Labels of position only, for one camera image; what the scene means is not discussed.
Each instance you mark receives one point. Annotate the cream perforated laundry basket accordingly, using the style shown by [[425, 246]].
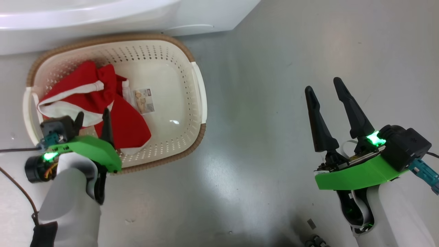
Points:
[[171, 85]]

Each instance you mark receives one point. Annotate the round white filter cover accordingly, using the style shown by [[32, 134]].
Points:
[[192, 31]]

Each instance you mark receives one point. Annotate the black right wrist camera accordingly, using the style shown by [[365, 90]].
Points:
[[404, 145]]

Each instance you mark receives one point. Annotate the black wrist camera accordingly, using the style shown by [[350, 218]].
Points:
[[58, 127], [404, 145]]

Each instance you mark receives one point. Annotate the paper product label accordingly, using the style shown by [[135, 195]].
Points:
[[144, 101]]

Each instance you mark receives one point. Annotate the white washing machine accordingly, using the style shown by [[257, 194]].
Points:
[[103, 20]]

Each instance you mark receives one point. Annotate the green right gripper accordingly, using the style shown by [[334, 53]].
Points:
[[360, 175]]

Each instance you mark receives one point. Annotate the red garment with white stripe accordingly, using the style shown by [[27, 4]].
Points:
[[127, 127]]

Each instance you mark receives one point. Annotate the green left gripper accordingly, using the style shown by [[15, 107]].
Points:
[[92, 149]]

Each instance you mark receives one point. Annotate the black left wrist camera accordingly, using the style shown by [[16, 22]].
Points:
[[58, 127]]

